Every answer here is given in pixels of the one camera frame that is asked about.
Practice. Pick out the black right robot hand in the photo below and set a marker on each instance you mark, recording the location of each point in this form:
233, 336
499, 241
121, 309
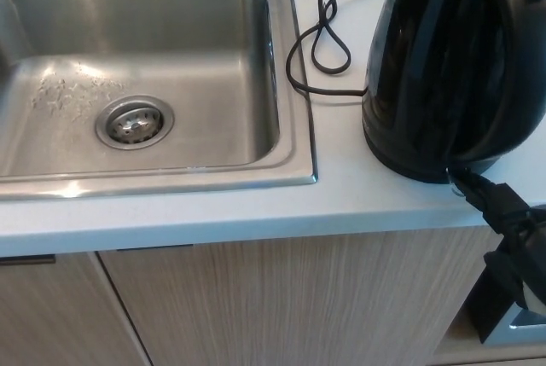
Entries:
512, 221

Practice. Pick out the black electric kettle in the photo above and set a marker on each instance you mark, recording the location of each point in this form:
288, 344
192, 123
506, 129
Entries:
448, 63

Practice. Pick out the black kettle base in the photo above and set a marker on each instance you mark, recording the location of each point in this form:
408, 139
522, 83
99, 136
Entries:
409, 174

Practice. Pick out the built-in kitchen appliance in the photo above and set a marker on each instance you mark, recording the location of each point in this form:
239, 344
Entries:
490, 323

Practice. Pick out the stainless steel sink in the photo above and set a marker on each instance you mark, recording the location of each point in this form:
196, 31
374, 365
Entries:
170, 42

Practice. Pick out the metal sink drain strainer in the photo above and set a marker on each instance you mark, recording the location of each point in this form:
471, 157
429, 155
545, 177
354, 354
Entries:
134, 123

